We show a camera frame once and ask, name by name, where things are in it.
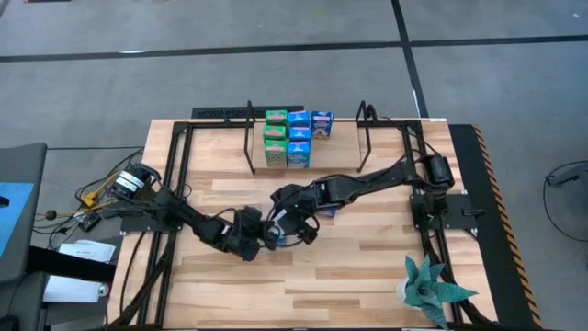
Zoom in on blue sheet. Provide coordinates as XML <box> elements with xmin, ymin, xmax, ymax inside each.
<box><xmin>0</xmin><ymin>182</ymin><xmax>36</xmax><ymax>259</ymax></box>

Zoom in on black power adapter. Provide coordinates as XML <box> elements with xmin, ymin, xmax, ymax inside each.
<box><xmin>76</xmin><ymin>212</ymin><xmax>102</xmax><ymax>234</ymax></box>

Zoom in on black hazard-striped floor mat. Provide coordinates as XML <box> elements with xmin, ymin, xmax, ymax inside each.
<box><xmin>447</xmin><ymin>122</ymin><xmax>546</xmax><ymax>331</ymax></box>

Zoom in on grey stand foot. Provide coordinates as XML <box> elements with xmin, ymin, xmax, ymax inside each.
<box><xmin>546</xmin><ymin>161</ymin><xmax>588</xmax><ymax>188</ymax></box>

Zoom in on Apple Jacks cereal box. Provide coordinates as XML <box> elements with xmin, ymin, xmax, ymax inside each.
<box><xmin>265</xmin><ymin>108</ymin><xmax>289</xmax><ymax>127</ymax></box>
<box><xmin>263</xmin><ymin>139</ymin><xmax>288</xmax><ymax>168</ymax></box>
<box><xmin>262</xmin><ymin>124</ymin><xmax>288</xmax><ymax>142</ymax></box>

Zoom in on wooden shelf black legs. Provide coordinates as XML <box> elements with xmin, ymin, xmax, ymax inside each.
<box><xmin>242</xmin><ymin>99</ymin><xmax>379</xmax><ymax>175</ymax></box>

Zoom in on white plant pot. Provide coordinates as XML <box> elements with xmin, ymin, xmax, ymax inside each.
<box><xmin>395</xmin><ymin>277</ymin><xmax>417</xmax><ymax>308</ymax></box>

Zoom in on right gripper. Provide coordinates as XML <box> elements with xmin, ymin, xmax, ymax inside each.
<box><xmin>271</xmin><ymin>183</ymin><xmax>325</xmax><ymax>245</ymax></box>

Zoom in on yellow power cable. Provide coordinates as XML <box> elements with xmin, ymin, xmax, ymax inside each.
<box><xmin>80</xmin><ymin>172</ymin><xmax>121</xmax><ymax>211</ymax></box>

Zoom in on teal artificial succulent plant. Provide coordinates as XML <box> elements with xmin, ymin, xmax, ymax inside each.
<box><xmin>402</xmin><ymin>255</ymin><xmax>479</xmax><ymax>331</ymax></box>

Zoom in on black aluminium table frame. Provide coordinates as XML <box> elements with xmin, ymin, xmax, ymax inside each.
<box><xmin>107</xmin><ymin>118</ymin><xmax>495</xmax><ymax>331</ymax></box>

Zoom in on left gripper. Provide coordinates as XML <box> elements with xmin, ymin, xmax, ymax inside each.
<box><xmin>232</xmin><ymin>205</ymin><xmax>282</xmax><ymax>262</ymax></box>

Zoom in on white paper stack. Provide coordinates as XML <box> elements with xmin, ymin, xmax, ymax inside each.
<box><xmin>58</xmin><ymin>239</ymin><xmax>117</xmax><ymax>265</ymax></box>

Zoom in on grey cabinet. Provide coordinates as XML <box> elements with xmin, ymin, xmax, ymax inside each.
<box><xmin>0</xmin><ymin>142</ymin><xmax>49</xmax><ymax>284</ymax></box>

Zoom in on black bar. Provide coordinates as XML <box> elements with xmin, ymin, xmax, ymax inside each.
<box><xmin>27</xmin><ymin>245</ymin><xmax>117</xmax><ymax>284</ymax></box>

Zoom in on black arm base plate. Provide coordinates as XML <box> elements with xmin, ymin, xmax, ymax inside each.
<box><xmin>410</xmin><ymin>191</ymin><xmax>486</xmax><ymax>231</ymax></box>
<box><xmin>103</xmin><ymin>206</ymin><xmax>187</xmax><ymax>234</ymax></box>

